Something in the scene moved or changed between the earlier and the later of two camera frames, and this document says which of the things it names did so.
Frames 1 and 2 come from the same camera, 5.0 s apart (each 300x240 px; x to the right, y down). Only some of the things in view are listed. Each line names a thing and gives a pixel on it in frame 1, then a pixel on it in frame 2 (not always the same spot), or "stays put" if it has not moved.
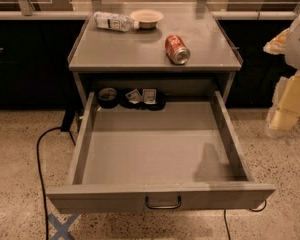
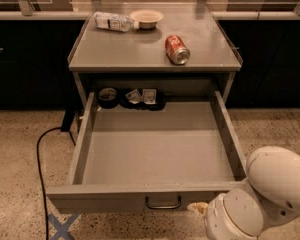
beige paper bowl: [147, 18] stays put
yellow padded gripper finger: [276, 45] to [235, 214]
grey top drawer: [158, 160] stays put
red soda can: [176, 50] stays put
